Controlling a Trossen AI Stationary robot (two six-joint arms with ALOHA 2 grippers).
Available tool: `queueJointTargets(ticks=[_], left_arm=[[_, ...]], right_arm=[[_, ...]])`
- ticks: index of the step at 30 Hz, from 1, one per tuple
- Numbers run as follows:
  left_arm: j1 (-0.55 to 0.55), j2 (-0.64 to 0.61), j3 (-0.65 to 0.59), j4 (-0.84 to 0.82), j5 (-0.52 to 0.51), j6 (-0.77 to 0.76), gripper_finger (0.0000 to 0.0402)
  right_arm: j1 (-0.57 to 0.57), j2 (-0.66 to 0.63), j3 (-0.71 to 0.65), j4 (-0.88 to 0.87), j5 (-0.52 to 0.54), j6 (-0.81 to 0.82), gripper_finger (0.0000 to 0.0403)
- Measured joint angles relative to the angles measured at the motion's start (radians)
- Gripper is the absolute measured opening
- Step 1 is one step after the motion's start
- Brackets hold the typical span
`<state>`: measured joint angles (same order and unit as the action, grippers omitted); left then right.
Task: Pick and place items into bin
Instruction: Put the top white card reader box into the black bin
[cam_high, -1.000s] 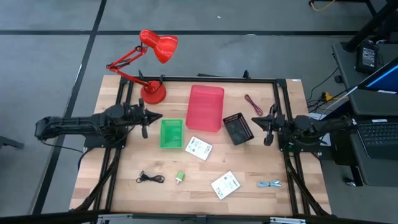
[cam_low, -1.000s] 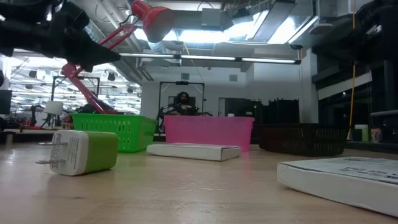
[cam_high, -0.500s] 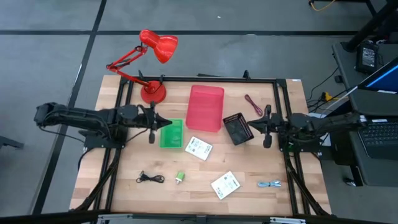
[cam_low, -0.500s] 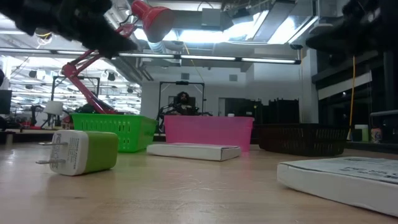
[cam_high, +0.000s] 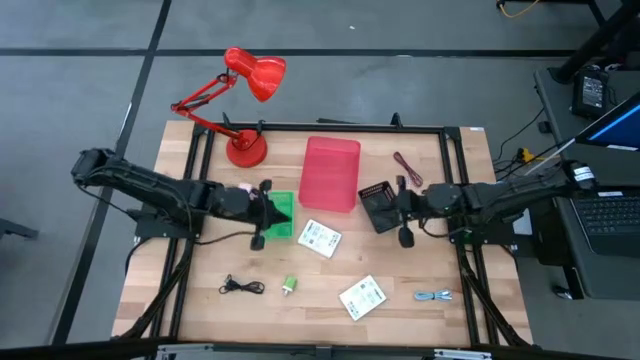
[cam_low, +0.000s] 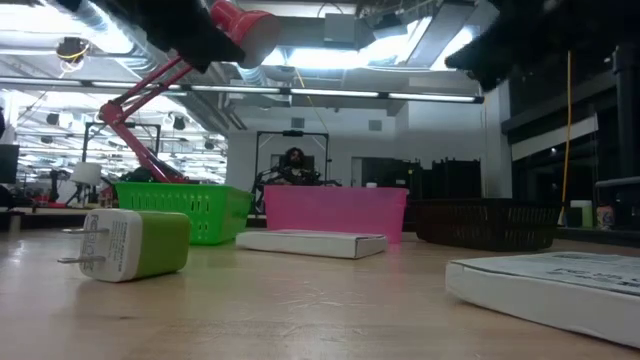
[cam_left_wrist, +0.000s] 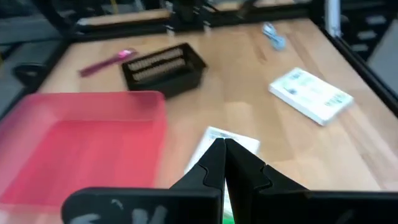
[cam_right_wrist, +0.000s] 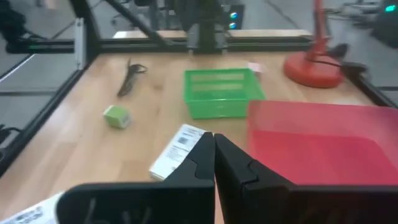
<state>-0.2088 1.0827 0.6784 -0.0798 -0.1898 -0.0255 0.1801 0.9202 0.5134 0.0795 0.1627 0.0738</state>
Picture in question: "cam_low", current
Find pink plastic bin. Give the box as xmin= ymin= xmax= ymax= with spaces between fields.
xmin=263 ymin=185 xmax=410 ymax=245

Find black cabinets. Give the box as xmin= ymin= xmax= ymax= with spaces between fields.
xmin=359 ymin=157 xmax=482 ymax=200

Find black power adapter box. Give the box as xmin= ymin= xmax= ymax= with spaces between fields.
xmin=410 ymin=198 xmax=562 ymax=253

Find white shaded lamp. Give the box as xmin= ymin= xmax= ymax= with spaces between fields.
xmin=68 ymin=161 xmax=104 ymax=206

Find small plain white cardboard box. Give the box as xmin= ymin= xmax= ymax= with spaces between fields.
xmin=235 ymin=228 xmax=389 ymax=260

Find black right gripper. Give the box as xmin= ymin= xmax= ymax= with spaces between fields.
xmin=444 ymin=0 xmax=640 ymax=92

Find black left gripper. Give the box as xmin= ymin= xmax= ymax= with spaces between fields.
xmin=102 ymin=0 xmax=246 ymax=74

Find person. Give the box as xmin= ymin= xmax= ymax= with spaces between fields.
xmin=278 ymin=146 xmax=315 ymax=184

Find black robot rig frame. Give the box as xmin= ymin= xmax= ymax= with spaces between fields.
xmin=253 ymin=129 xmax=332 ymax=214

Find red desk lamp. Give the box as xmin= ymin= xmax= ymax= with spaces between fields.
xmin=98 ymin=0 xmax=282 ymax=185

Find green plastic basket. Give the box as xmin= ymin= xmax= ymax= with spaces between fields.
xmin=114 ymin=181 xmax=254 ymax=246

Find large printed white cardboard box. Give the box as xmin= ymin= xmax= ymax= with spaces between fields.
xmin=444 ymin=250 xmax=640 ymax=350

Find long ceiling light strip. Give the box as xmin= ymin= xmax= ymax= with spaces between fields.
xmin=0 ymin=77 xmax=485 ymax=105

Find green white USB wall charger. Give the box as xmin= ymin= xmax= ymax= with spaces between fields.
xmin=56 ymin=208 xmax=192 ymax=284

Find black monitor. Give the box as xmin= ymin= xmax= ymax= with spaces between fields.
xmin=0 ymin=143 xmax=21 ymax=185

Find colourful printed cup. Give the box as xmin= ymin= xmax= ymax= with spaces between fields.
xmin=594 ymin=203 xmax=616 ymax=231

